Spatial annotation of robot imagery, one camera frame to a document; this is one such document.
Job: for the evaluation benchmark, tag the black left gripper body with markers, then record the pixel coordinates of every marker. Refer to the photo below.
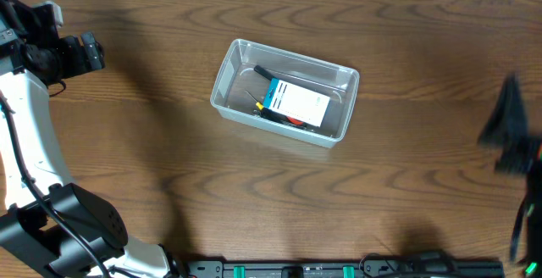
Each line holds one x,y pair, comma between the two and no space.
62,62

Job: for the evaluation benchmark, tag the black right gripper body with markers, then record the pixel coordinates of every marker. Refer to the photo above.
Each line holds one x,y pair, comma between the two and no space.
532,159

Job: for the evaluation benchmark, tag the clear plastic container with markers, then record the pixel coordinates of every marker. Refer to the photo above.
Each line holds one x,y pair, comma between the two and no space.
236,75

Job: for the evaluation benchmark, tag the red handled pliers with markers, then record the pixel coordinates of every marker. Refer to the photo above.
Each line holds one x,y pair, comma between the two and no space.
295,122

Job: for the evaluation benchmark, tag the white blue cardboard box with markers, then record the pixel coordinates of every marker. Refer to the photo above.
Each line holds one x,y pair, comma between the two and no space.
296,102

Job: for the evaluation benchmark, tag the small claw hammer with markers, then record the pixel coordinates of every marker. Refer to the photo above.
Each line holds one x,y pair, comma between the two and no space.
263,72

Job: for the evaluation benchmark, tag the black yellow screwdriver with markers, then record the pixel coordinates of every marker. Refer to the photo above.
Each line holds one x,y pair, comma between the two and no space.
268,114

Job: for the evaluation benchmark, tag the silver offset wrench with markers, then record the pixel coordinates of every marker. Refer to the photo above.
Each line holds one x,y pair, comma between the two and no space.
307,127

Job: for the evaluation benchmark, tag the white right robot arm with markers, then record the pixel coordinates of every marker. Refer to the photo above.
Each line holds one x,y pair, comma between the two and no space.
529,219

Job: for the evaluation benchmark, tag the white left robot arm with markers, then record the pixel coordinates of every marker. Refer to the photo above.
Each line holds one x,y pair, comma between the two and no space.
54,226

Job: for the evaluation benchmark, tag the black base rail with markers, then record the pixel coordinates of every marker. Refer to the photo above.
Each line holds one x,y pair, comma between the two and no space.
436,264

